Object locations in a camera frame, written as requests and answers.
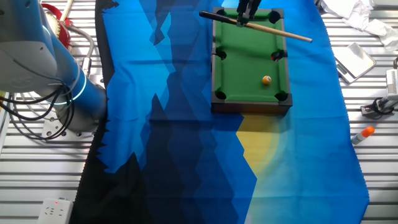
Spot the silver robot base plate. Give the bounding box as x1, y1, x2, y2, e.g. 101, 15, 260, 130
41, 104, 97, 141

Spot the wooden pool cue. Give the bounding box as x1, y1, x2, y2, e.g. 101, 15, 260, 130
198, 10, 313, 44

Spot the mini green pool table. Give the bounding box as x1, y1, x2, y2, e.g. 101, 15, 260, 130
210, 6, 294, 116

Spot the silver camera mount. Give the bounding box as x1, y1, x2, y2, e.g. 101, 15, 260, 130
360, 94, 398, 119

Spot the blue mountain print cloth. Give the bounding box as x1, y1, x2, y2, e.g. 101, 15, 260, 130
70, 0, 371, 224

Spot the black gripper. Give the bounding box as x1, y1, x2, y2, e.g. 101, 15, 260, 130
236, 0, 262, 28

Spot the wooden drumstick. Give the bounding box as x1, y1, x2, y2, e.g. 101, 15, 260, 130
60, 0, 75, 22

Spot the silver ribbed camera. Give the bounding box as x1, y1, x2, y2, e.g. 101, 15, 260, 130
385, 68, 398, 101

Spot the white digital scale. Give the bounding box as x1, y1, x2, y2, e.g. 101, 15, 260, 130
333, 42, 377, 84

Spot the crumpled white paper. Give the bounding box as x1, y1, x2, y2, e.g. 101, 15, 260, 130
320, 0, 398, 52

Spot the white power strip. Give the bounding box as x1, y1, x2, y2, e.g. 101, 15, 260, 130
37, 197, 75, 224

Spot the black base cable bundle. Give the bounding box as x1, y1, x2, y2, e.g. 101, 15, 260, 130
0, 83, 76, 141

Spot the grey hose with connector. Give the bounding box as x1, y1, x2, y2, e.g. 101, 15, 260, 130
67, 23, 96, 78

